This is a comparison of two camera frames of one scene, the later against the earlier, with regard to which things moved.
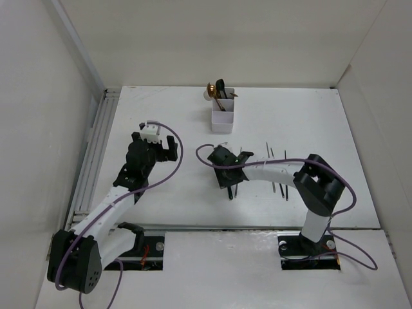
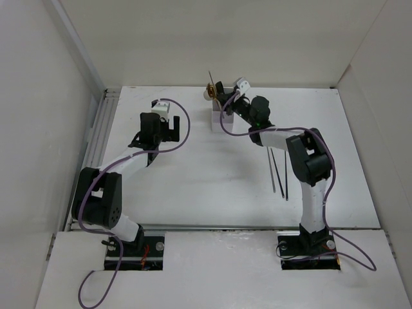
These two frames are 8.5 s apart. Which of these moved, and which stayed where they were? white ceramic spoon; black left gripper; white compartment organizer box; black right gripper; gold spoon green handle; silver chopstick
Moved: black left gripper; black right gripper
Stayed: white ceramic spoon; gold spoon green handle; silver chopstick; white compartment organizer box
